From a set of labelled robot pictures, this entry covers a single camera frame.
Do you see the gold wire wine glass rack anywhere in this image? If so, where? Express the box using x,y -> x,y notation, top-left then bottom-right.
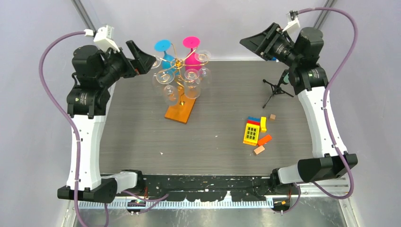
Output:
160,43 -> 203,124

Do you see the small brown wooden cube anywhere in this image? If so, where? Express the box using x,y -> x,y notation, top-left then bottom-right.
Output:
269,114 -> 276,121

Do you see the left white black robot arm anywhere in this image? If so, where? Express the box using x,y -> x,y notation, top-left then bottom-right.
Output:
57,40 -> 156,203

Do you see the pink wine glass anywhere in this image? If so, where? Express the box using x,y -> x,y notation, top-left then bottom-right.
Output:
183,36 -> 202,70

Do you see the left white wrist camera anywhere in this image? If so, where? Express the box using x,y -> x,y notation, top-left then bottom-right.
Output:
84,25 -> 120,52

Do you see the clear wine glass front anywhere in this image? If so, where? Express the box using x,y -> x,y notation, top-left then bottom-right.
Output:
162,85 -> 178,106

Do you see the yellow toy block window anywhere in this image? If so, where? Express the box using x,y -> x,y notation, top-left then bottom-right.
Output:
243,123 -> 260,146

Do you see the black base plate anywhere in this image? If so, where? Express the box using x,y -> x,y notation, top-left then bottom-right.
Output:
114,174 -> 301,203

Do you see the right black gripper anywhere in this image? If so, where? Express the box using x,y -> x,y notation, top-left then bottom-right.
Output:
239,22 -> 300,67

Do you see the yellow toy brick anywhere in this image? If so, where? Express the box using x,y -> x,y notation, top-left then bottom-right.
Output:
260,116 -> 267,132

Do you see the clear tall wine glass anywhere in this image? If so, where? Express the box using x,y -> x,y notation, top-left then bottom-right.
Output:
152,55 -> 164,96

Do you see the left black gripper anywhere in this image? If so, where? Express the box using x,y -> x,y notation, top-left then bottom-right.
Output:
97,40 -> 156,88

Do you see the red toy brick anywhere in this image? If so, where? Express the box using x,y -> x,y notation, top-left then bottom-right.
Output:
247,120 -> 260,126

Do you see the orange toy block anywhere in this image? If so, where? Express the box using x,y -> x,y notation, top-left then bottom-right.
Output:
257,134 -> 272,146

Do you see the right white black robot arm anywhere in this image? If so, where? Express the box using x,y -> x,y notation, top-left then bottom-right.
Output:
240,23 -> 358,194

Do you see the blue toy brick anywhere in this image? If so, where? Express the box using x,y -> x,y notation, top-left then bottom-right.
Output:
247,116 -> 261,123

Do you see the mint green cylinder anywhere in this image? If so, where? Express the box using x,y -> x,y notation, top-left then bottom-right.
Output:
279,74 -> 289,85

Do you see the clear stemless wine glass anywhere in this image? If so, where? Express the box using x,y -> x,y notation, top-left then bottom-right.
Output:
184,69 -> 201,99

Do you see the tan wooden block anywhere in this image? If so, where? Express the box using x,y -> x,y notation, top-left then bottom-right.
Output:
253,146 -> 265,155

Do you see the black mini tripod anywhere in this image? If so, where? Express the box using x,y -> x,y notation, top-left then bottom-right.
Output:
262,70 -> 294,108

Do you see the blue wine glass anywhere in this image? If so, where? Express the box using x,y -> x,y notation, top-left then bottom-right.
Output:
152,40 -> 178,76

